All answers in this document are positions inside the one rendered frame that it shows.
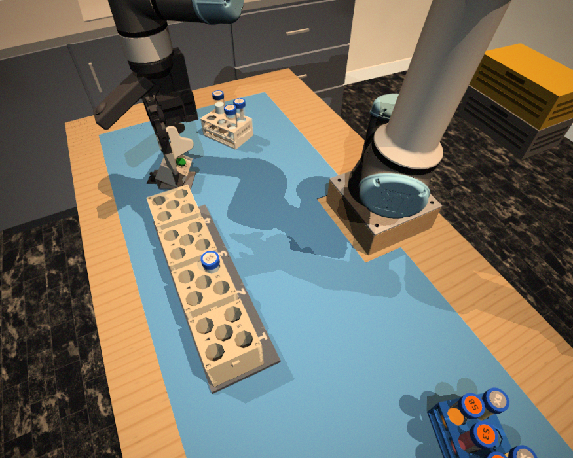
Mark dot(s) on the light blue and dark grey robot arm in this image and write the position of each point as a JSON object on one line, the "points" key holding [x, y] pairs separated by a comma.
{"points": [[404, 129]]}

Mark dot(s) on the blue tube rack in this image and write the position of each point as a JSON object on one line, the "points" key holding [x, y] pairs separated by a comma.
{"points": [[453, 431]]}

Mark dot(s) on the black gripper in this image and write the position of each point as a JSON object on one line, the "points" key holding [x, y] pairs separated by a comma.
{"points": [[167, 107]]}

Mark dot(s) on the light blue bench mat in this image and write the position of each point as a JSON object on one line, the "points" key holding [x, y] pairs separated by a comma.
{"points": [[366, 348]]}

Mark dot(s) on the blue tube cap with grey dot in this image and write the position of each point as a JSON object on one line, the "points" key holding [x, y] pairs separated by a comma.
{"points": [[520, 452]]}

